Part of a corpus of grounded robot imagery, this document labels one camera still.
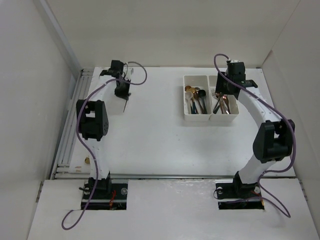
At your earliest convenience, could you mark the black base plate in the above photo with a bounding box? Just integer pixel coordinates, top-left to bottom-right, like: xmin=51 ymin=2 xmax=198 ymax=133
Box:
xmin=215 ymin=180 xmax=265 ymax=210
xmin=86 ymin=183 xmax=128 ymax=211

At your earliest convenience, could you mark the rose gold spoon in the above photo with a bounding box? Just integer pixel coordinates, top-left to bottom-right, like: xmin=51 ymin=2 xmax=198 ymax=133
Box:
xmin=184 ymin=85 xmax=191 ymax=92

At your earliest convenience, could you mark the white plastic fork bin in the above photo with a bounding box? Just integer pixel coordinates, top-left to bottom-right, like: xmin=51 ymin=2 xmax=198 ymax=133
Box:
xmin=208 ymin=75 xmax=239 ymax=124

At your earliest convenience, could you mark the aluminium front rail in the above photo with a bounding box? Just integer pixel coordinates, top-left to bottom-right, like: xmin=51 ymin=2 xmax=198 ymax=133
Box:
xmin=51 ymin=173 xmax=305 ymax=181

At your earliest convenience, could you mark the black spoon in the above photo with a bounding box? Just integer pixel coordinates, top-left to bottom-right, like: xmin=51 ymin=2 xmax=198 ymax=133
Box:
xmin=198 ymin=89 xmax=208 ymax=114

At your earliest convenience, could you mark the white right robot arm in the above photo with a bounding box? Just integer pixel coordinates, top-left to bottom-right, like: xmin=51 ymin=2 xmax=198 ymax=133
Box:
xmin=215 ymin=59 xmax=295 ymax=197

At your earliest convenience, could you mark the rose gold fork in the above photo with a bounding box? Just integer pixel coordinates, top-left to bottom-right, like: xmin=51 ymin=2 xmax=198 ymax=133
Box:
xmin=213 ymin=94 xmax=225 ymax=114

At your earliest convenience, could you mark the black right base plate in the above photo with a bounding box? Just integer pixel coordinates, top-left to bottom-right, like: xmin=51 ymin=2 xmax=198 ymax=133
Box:
xmin=215 ymin=180 xmax=265 ymax=210

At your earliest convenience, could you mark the copper brown fork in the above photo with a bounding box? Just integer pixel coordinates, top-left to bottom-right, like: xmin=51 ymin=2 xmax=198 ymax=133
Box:
xmin=222 ymin=95 xmax=231 ymax=114

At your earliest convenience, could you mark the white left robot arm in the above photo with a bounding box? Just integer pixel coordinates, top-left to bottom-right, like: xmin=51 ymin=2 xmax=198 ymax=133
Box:
xmin=76 ymin=60 xmax=133 ymax=199

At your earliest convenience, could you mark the white plastic spoon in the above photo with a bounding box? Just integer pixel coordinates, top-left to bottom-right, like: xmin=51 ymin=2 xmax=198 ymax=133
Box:
xmin=185 ymin=91 xmax=193 ymax=115

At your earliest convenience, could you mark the white plastic spoon bin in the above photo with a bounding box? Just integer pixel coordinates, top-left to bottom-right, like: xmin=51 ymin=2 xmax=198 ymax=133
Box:
xmin=182 ymin=75 xmax=212 ymax=122

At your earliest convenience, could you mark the green handled gold spoon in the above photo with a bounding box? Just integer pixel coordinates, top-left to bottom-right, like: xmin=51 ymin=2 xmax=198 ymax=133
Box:
xmin=84 ymin=156 xmax=91 ymax=165

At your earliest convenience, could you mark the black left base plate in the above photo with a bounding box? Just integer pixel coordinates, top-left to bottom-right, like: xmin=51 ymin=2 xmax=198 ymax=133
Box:
xmin=86 ymin=183 xmax=128 ymax=211

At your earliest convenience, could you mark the aluminium side rail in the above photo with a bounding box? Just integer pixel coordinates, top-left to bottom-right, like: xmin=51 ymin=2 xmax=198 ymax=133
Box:
xmin=48 ymin=68 xmax=94 ymax=180

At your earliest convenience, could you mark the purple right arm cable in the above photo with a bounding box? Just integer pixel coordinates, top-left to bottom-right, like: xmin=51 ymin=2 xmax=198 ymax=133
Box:
xmin=213 ymin=53 xmax=298 ymax=219

